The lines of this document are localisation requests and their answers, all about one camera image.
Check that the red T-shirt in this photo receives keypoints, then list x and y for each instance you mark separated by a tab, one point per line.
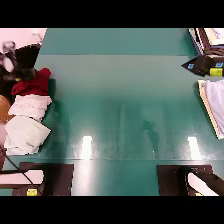
33	85

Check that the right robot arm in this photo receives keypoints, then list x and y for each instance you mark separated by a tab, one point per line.
213	181

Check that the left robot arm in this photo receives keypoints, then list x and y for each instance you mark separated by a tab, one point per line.
56	180

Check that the white knit garment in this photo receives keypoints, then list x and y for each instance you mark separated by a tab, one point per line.
30	106

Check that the beige garment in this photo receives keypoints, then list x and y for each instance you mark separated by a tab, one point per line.
208	111

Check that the lavender garment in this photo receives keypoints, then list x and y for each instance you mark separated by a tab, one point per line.
216	100

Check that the heap of clothes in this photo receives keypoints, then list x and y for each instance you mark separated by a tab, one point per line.
210	43

